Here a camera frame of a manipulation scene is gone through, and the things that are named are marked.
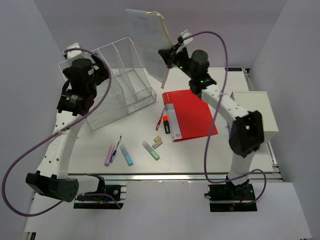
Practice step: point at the green highlighter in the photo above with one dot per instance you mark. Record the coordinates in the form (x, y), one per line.
(150, 150)

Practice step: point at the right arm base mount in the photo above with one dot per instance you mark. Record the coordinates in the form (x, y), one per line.
(231, 195)

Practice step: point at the grey eraser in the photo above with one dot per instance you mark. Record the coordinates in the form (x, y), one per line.
(157, 144)

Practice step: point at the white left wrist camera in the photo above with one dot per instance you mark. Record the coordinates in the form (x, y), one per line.
(73, 54)

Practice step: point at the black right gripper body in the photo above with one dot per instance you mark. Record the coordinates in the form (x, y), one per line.
(181, 60)

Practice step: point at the blue highlighter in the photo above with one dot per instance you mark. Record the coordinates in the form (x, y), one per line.
(126, 155)

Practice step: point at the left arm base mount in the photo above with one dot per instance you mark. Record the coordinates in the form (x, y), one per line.
(112, 197)

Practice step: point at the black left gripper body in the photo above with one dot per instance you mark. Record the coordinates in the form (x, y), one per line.
(101, 74)

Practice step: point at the clear document sleeve with papers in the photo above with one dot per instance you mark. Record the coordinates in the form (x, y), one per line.
(151, 35)

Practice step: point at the white wire file organizer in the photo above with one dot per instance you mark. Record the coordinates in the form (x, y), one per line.
(125, 92)

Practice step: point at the blue ballpoint pen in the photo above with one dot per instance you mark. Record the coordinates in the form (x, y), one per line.
(115, 149)

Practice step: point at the white drawer box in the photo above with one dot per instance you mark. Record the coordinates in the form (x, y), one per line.
(259, 100)

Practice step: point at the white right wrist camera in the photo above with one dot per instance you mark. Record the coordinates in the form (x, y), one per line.
(185, 38)

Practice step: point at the pink highlighter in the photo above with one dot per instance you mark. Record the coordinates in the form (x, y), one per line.
(109, 154)

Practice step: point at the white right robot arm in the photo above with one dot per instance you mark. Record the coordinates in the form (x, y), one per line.
(247, 133)

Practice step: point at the small blue label plate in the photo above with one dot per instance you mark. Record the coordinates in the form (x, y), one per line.
(233, 69)

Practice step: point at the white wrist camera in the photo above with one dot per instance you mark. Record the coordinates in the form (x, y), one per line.
(73, 54)
(185, 38)

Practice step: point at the aluminium table rail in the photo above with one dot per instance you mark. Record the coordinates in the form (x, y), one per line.
(271, 176)

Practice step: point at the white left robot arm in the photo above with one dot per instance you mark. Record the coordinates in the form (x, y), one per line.
(76, 100)

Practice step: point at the orange black highlighter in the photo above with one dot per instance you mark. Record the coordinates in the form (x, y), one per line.
(166, 124)

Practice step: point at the red pen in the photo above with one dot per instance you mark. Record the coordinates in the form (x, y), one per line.
(160, 119)

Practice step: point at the red plastic folder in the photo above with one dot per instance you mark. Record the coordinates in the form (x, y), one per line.
(188, 116)

